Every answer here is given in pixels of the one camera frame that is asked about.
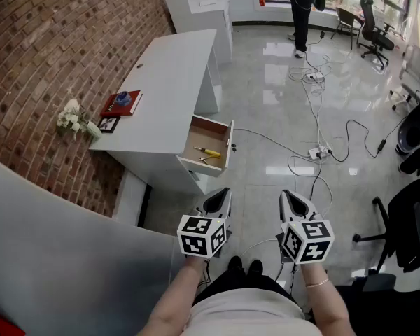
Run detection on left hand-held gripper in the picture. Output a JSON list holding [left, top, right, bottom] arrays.
[[176, 187, 234, 259]]

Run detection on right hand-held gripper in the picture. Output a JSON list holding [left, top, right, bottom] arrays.
[[275, 189, 335, 265]]

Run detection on yellow-handled screwdriver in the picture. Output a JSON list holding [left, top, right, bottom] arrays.
[[192, 146, 222, 159]]

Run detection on wooden drawer with white front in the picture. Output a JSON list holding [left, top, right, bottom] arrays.
[[176, 113, 235, 179]]

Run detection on person's right forearm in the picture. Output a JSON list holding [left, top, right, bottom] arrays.
[[295, 260, 358, 336]]

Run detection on person's left forearm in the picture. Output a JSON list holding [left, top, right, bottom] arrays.
[[136, 255, 207, 336]]

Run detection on person's right black shoe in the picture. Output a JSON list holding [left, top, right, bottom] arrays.
[[247, 259, 265, 277]]

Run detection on person's black shoe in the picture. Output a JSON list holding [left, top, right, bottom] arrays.
[[227, 255, 244, 273], [247, 259, 265, 277]]

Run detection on person's left black shoe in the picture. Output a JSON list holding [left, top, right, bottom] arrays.
[[227, 255, 244, 273]]

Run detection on person's black trousers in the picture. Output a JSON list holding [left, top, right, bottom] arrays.
[[192, 269, 302, 306]]

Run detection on white low ledge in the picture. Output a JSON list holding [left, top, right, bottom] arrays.
[[111, 169, 151, 227]]

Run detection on person's beige shirt torso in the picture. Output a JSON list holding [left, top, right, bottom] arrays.
[[183, 288, 323, 336]]

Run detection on red book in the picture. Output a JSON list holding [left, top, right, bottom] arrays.
[[99, 90, 144, 118]]

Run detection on white desk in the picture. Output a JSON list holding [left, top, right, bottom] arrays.
[[88, 29, 232, 196]]

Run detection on blue tape roll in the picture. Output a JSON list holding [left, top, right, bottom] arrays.
[[114, 90, 132, 106]]

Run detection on pale green vase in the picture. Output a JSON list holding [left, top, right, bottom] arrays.
[[85, 120, 103, 140]]

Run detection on black bucket-seat chair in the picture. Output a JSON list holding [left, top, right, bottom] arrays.
[[395, 77, 420, 176]]

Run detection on grey table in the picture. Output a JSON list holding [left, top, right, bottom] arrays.
[[0, 152, 197, 336]]

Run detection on white flower bouquet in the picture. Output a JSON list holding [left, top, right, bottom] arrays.
[[55, 98, 92, 141]]

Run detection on white cabinet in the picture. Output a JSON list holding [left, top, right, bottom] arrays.
[[157, 0, 234, 66]]

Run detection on white mesh chair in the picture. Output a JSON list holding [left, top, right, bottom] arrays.
[[388, 43, 420, 111]]

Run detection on black high-back office chair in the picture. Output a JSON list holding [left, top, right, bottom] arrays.
[[356, 0, 396, 70]]

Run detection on brown wicker chair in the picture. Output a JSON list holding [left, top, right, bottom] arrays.
[[330, 6, 365, 50]]

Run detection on thin gold bracelet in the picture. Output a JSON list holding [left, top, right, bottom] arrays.
[[304, 277, 330, 288]]

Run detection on white desk cable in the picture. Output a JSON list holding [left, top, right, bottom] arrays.
[[233, 127, 316, 160]]

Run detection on black cable with adapter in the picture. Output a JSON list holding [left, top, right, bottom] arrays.
[[330, 117, 412, 163]]

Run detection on black picture frame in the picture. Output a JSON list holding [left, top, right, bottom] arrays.
[[97, 115, 121, 134]]

